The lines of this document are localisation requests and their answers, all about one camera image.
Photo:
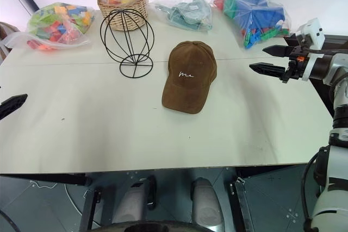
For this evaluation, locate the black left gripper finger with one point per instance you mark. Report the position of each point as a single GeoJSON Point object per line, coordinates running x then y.
{"type": "Point", "coordinates": [11, 104]}

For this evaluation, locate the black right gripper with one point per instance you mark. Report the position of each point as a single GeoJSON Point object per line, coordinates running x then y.
{"type": "Point", "coordinates": [297, 65]}

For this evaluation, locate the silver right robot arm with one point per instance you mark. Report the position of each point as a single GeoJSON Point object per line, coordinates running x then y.
{"type": "Point", "coordinates": [337, 112]}

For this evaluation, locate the clear bag of blue bricks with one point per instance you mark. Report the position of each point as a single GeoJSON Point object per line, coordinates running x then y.
{"type": "Point", "coordinates": [255, 17]}

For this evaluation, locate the brown wooden object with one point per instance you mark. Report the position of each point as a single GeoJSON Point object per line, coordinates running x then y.
{"type": "Point", "coordinates": [5, 39]}

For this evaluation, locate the clear bag of coloured blocks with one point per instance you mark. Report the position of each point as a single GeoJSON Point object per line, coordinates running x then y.
{"type": "Point", "coordinates": [58, 27]}

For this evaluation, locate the clear bag of teal cloth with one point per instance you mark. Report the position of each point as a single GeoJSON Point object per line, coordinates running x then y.
{"type": "Point", "coordinates": [190, 14]}

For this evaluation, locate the woven wicker basket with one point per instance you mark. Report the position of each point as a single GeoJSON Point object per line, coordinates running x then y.
{"type": "Point", "coordinates": [123, 7]}

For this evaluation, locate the grey rounded robot leg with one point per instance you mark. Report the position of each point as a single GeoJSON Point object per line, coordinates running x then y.
{"type": "Point", "coordinates": [204, 202]}
{"type": "Point", "coordinates": [130, 204]}

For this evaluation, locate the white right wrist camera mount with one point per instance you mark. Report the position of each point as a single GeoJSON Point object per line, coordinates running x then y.
{"type": "Point", "coordinates": [312, 36]}

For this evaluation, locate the black table frame leg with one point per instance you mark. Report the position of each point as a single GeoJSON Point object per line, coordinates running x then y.
{"type": "Point", "coordinates": [244, 204]}
{"type": "Point", "coordinates": [89, 210]}

